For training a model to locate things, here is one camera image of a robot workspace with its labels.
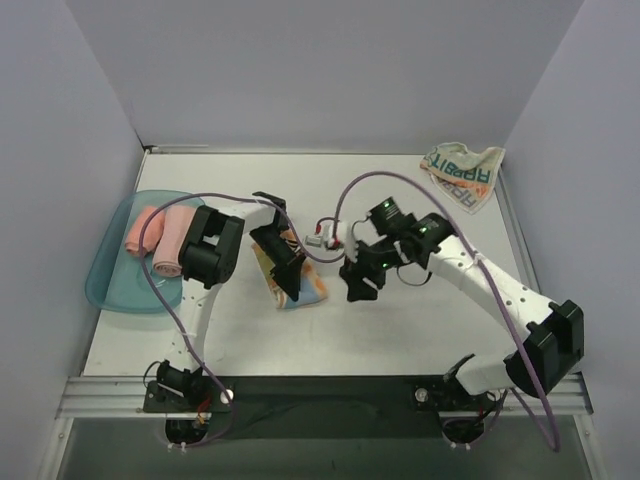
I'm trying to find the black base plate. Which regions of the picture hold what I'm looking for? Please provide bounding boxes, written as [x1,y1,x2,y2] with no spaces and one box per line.
[142,373,501,441]

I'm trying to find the aluminium front rail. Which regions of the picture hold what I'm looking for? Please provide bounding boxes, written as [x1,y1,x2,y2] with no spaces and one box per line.
[55,374,594,419]

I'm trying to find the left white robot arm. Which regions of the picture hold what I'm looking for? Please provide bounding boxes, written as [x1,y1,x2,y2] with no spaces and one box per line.
[156,192,306,412]

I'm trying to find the salmon rolled towel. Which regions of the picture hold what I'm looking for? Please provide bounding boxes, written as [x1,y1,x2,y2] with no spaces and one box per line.
[124,206,165,256]

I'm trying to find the teal plastic tray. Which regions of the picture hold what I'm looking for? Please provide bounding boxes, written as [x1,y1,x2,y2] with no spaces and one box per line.
[85,190,203,314]

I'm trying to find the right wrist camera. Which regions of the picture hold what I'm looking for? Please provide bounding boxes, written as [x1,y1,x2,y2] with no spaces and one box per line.
[322,221,358,262]

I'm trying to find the white rabbit print towel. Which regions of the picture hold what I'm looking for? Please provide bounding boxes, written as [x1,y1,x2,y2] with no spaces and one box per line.
[420,142,506,215]

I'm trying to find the pink rolled towel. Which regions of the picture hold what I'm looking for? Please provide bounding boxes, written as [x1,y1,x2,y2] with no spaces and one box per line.
[152,205,196,278]

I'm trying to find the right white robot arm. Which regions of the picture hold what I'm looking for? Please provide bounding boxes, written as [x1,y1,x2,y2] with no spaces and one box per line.
[330,198,584,410]

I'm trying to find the orange polka dot towel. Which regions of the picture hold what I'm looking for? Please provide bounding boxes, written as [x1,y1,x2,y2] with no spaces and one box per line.
[251,229,329,310]

